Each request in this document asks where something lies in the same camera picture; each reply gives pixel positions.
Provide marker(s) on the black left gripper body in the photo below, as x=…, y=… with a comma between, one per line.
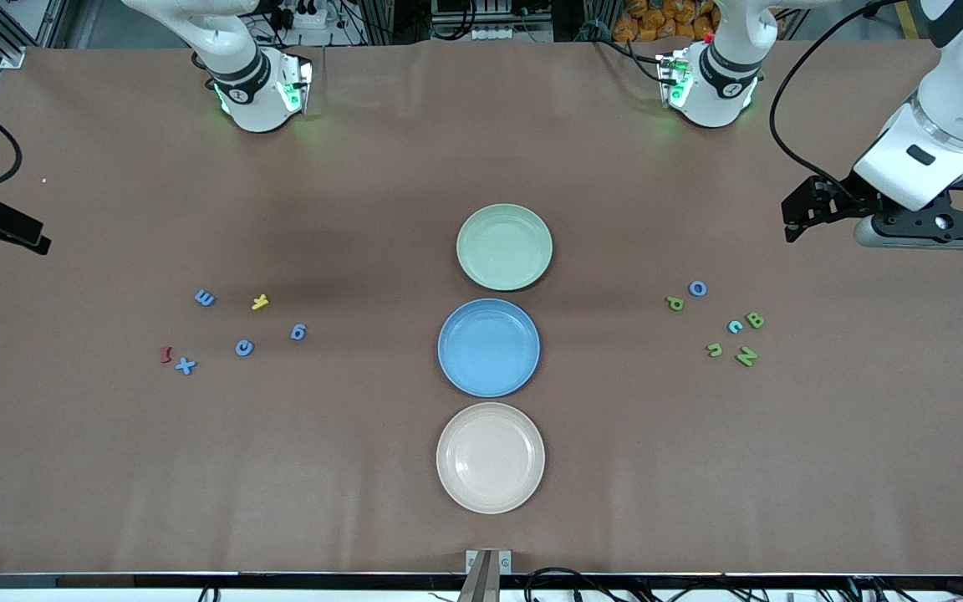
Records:
x=834, y=203

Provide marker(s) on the green foam letter B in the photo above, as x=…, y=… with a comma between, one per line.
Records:
x=755, y=320

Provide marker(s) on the green foam letter N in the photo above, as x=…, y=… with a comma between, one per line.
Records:
x=746, y=357

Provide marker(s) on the green foam letter P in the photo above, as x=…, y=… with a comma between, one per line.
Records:
x=675, y=305

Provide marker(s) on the green foam letter U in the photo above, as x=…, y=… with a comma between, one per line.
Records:
x=709, y=350

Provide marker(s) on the blue foam letter E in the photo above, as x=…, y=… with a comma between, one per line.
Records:
x=206, y=298

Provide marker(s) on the blue foam letter X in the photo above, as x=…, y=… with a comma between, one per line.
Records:
x=186, y=365

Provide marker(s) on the blue foam letter C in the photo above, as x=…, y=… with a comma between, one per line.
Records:
x=238, y=348

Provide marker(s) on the blue foam number 6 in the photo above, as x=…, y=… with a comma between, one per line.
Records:
x=298, y=332

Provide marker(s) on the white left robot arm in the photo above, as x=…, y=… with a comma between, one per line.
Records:
x=950, y=100

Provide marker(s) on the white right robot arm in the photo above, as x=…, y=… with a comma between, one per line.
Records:
x=252, y=92

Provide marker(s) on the blue foam letter O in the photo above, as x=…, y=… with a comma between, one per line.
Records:
x=691, y=288

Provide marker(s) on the teal foam letter C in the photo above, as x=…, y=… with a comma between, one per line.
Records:
x=731, y=327

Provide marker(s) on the yellow foam letter K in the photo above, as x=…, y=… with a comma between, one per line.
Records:
x=259, y=303

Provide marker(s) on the pile of orange objects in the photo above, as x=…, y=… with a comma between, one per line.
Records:
x=657, y=17

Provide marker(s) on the brown table cover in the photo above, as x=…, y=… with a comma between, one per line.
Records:
x=197, y=468

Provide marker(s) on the pale green round plate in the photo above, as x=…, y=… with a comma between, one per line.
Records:
x=504, y=247

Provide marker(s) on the blue round plate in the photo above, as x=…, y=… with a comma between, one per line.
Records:
x=489, y=348

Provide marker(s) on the white power strip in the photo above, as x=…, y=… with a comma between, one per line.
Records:
x=498, y=33
x=310, y=15

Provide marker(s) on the beige round plate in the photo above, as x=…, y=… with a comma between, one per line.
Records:
x=491, y=458

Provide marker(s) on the aluminium frame post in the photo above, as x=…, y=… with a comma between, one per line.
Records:
x=13, y=57

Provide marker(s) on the black table edge rail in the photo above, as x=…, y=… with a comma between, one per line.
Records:
x=197, y=579

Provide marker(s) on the grey metal camera mount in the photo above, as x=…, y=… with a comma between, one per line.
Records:
x=488, y=577

